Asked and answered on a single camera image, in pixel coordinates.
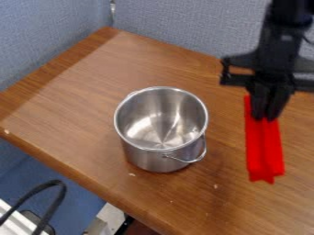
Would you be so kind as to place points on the stainless steel pot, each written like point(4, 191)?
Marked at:
point(160, 122)

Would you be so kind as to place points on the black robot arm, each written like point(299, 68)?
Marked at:
point(286, 15)

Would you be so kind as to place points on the white table bracket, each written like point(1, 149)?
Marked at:
point(107, 221)

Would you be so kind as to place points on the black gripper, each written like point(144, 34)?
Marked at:
point(274, 58)

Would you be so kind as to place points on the white box under table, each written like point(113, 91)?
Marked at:
point(21, 222)

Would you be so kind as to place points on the red plastic block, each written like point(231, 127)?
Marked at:
point(263, 147)

